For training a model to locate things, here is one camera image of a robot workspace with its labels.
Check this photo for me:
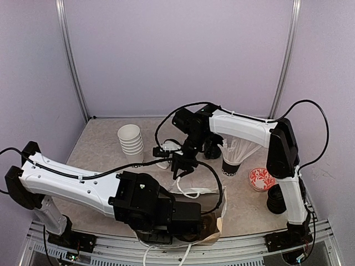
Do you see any brown paper bag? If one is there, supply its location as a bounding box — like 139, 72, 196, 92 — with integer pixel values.
134, 177, 229, 266

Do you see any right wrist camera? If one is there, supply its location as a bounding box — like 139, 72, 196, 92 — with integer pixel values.
153, 140, 183, 158

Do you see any stack of white paper cups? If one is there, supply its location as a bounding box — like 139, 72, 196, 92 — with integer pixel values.
117, 124, 144, 163

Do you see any red white patterned bowl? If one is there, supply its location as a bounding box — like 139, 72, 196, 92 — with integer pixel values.
248, 167, 277, 192

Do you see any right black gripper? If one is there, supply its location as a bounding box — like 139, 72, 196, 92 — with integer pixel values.
171, 131, 209, 180

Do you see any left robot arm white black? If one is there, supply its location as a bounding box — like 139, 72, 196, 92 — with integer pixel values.
5, 141, 222, 247

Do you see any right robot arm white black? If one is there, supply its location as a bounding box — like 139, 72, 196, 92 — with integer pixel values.
153, 101, 311, 246

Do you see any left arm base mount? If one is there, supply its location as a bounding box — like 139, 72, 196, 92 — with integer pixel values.
48, 215, 97, 253

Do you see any stack of black cup lids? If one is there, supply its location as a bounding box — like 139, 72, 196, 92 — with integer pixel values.
266, 184, 286, 214

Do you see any aluminium corner post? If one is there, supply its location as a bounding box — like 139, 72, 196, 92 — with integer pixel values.
55, 0, 90, 124
268, 0, 302, 119

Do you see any aluminium front frame rail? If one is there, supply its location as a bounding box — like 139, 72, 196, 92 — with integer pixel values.
19, 218, 342, 266

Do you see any black cup holding straws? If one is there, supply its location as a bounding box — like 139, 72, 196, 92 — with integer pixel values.
221, 158, 241, 177

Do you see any left aluminium corner post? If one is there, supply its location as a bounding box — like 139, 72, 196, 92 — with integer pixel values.
55, 0, 90, 124

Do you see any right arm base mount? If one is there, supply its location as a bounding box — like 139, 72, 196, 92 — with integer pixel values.
265, 222, 313, 252

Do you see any right aluminium corner post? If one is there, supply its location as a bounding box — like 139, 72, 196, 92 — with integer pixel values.
268, 0, 302, 119

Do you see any stack of black cup sleeves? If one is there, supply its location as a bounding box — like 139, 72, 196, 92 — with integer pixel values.
204, 135, 223, 160

